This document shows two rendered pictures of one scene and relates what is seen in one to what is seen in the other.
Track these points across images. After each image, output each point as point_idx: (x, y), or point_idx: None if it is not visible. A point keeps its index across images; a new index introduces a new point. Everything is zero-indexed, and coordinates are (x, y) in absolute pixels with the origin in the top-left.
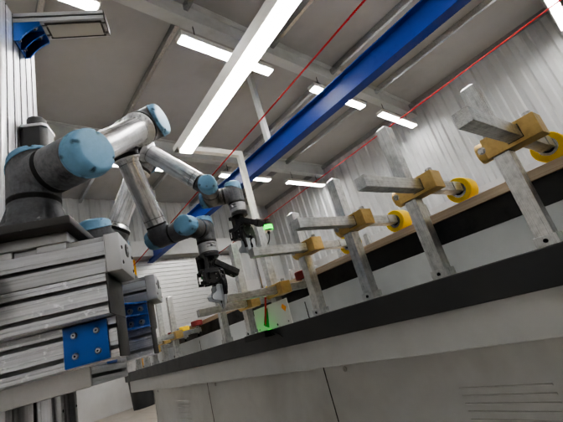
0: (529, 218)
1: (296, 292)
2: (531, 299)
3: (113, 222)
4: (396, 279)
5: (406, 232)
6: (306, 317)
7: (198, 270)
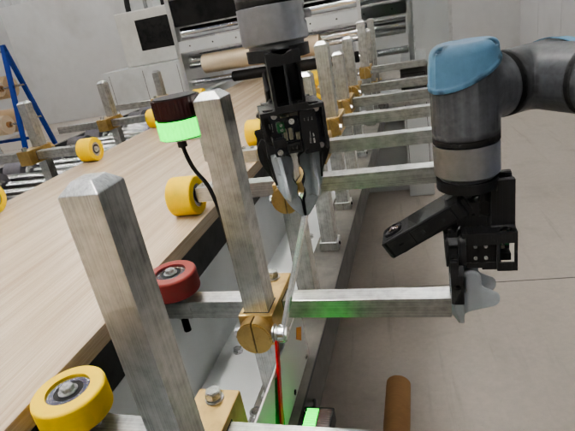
0: (356, 160)
1: (106, 371)
2: None
3: None
4: None
5: (252, 174)
6: None
7: (514, 218)
